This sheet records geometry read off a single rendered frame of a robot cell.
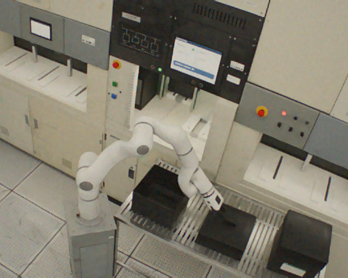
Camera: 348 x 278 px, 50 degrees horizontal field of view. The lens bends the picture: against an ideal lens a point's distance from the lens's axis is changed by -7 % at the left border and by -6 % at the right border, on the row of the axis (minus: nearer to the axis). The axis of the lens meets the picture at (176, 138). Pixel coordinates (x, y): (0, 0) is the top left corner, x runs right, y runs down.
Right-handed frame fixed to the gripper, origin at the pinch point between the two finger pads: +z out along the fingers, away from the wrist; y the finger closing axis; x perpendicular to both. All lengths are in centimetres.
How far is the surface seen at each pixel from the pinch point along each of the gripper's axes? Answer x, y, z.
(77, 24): 47, 44, -132
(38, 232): 156, -16, -24
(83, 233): 60, -41, -34
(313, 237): -43, 1, 33
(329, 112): -70, 39, -20
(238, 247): -5.9, -12.8, 17.3
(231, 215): 1.7, 7.2, 9.4
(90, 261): 82, -38, -9
